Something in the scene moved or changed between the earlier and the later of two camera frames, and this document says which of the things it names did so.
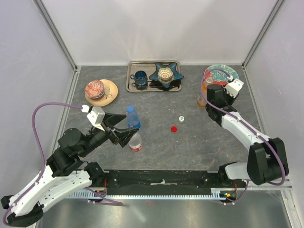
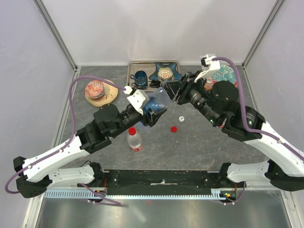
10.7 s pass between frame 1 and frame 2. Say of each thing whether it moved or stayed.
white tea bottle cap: stayed
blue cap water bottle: moved
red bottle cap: stayed
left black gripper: moved
